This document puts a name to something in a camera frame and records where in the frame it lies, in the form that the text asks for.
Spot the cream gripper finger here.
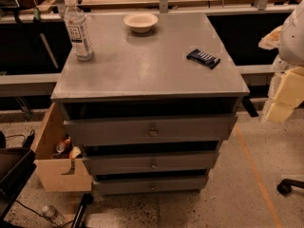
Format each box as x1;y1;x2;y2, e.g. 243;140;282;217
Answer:
264;66;304;123
258;26;282;50

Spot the dark blue rxbar wrapper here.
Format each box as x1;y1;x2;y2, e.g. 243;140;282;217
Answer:
186;48;220;69

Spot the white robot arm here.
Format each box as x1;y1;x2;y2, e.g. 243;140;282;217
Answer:
258;1;304;123

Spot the clear plastic water bottle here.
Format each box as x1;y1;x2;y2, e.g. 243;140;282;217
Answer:
64;0;94;61

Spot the bottle inside cardboard box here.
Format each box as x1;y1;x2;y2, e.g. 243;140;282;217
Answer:
56;139;71;153

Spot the plastic bottle on floor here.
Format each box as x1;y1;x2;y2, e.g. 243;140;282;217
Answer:
42;205;66;226

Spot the top grey drawer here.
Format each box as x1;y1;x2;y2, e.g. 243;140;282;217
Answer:
64;114;237;146

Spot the grey drawer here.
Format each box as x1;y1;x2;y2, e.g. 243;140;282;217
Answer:
94;175;207;195
64;114;237;146
83;151;219;175

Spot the black chair caster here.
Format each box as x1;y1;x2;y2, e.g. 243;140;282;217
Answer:
276;179;304;196

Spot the middle grey drawer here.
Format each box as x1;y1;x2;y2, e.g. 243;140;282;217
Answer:
83;151;219;175

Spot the white paper bowl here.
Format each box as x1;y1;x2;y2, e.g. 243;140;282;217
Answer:
123;13;159;33

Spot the grey drawer cabinet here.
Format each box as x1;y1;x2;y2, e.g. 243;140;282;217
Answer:
51;13;249;184

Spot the bottom grey drawer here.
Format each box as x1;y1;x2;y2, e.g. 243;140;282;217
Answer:
94;175;207;195

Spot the black tripod leg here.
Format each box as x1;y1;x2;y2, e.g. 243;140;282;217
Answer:
70;193;93;228

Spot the cardboard box on floor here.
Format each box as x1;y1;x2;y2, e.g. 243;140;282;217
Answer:
31;104;91;192

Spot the black bin at left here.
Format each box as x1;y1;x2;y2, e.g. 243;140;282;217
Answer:
0;147;36;219

